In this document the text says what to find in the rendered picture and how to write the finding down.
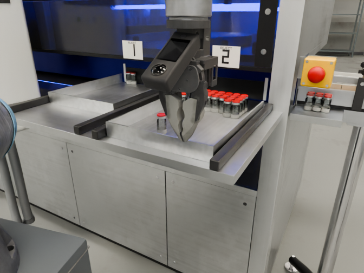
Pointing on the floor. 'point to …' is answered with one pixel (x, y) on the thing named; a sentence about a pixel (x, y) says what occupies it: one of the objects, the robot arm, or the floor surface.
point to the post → (259, 260)
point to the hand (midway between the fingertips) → (182, 136)
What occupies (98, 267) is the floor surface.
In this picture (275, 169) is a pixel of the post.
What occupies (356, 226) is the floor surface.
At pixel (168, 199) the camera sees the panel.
